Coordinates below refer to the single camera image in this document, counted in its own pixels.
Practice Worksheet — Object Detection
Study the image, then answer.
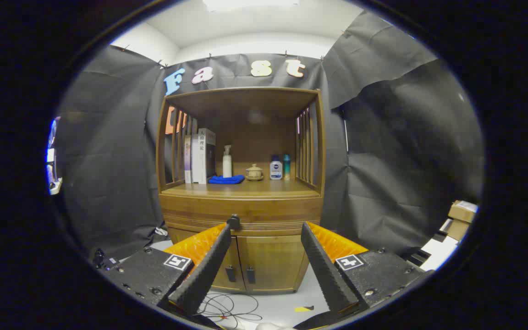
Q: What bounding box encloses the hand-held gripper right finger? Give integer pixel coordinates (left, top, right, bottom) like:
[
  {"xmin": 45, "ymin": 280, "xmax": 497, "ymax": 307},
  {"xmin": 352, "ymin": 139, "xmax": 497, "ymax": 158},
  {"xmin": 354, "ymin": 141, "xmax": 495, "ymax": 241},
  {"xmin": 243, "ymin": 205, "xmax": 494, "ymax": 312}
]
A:
[{"xmin": 301, "ymin": 222, "xmax": 434, "ymax": 317}]

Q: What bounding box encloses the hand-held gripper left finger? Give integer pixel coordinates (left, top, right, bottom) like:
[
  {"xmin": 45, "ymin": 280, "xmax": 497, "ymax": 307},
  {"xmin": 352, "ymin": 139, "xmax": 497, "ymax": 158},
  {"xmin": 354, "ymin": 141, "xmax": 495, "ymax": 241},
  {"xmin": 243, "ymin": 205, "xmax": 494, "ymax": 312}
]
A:
[{"xmin": 101, "ymin": 223, "xmax": 232, "ymax": 317}]

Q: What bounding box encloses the wooden cabinet door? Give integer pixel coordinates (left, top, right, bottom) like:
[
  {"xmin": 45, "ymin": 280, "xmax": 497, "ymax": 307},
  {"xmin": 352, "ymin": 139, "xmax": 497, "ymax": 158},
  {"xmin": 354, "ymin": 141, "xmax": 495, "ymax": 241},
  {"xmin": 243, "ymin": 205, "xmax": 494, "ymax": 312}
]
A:
[
  {"xmin": 236, "ymin": 235, "xmax": 311, "ymax": 292},
  {"xmin": 168, "ymin": 228, "xmax": 246, "ymax": 292}
]

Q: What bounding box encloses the wooden countertop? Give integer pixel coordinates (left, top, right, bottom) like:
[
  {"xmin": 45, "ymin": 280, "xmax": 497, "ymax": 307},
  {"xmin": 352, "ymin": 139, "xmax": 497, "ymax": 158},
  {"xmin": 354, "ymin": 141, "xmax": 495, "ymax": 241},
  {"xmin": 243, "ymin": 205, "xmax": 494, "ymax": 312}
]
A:
[{"xmin": 163, "ymin": 179, "xmax": 322, "ymax": 198}]

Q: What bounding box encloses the wooden cabinet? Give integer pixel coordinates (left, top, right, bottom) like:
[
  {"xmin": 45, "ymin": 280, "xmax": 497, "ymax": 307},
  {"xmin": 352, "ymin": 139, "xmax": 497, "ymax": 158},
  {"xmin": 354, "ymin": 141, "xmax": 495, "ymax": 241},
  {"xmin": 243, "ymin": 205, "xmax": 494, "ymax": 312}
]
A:
[{"xmin": 156, "ymin": 87, "xmax": 326, "ymax": 294}]

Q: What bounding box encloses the blue folded cloth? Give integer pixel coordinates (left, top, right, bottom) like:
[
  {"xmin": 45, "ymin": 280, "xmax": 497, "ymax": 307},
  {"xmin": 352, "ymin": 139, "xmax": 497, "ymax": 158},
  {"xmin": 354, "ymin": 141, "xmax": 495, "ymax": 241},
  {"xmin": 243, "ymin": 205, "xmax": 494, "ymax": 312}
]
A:
[{"xmin": 208, "ymin": 175, "xmax": 245, "ymax": 185}]

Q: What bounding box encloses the black floor device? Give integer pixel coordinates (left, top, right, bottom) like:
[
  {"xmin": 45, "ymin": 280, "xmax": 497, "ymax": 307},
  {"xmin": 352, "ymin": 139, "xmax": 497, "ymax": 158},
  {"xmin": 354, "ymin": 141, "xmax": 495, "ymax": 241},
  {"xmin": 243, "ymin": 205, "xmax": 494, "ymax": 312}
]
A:
[{"xmin": 92, "ymin": 247, "xmax": 120, "ymax": 271}]

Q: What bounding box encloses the white pump bottle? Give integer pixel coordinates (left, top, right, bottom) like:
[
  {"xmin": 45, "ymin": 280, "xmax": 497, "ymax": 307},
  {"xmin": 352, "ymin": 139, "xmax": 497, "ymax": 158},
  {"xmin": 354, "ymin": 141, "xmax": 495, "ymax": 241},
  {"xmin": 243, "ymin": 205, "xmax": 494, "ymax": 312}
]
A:
[{"xmin": 222, "ymin": 145, "xmax": 233, "ymax": 178}]

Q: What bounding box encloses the thin white book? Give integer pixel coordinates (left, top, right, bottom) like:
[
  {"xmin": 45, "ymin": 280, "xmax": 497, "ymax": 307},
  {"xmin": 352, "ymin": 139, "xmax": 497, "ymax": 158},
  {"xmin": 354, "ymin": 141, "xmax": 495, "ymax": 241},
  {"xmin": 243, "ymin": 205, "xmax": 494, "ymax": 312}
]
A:
[{"xmin": 192, "ymin": 134, "xmax": 200, "ymax": 184}]

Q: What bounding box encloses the purple book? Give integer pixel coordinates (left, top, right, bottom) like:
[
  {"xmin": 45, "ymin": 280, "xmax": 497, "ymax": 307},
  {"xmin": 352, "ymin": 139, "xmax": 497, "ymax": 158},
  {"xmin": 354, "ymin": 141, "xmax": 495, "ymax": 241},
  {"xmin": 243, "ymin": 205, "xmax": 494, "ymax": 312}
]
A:
[{"xmin": 184, "ymin": 135, "xmax": 193, "ymax": 184}]

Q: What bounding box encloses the white lotion bottle blue cap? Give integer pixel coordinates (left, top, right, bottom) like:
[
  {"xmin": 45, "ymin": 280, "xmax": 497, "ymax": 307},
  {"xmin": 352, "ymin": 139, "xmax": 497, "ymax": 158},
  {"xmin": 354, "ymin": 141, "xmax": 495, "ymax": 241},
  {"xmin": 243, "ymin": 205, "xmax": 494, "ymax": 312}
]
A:
[{"xmin": 269, "ymin": 155, "xmax": 283, "ymax": 180}]

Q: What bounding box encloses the thick white book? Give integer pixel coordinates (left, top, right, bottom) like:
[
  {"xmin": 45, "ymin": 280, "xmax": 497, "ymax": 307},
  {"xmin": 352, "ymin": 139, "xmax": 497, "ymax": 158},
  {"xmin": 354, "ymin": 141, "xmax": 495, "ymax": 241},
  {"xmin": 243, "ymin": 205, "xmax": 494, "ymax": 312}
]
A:
[{"xmin": 198, "ymin": 128, "xmax": 216, "ymax": 185}]

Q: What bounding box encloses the cardboard box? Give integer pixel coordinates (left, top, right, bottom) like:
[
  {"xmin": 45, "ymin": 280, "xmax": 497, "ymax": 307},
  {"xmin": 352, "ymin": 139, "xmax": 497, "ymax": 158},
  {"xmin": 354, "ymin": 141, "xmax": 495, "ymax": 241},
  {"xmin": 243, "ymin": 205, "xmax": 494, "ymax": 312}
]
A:
[
  {"xmin": 447, "ymin": 200, "xmax": 479, "ymax": 224},
  {"xmin": 445, "ymin": 219, "xmax": 471, "ymax": 241}
]

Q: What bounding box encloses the ceiling light panel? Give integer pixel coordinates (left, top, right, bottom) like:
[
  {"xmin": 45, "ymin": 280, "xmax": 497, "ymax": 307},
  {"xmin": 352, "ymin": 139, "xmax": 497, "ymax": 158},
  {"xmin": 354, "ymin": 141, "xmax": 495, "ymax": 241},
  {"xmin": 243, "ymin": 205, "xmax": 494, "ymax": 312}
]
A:
[{"xmin": 202, "ymin": 0, "xmax": 299, "ymax": 12}]

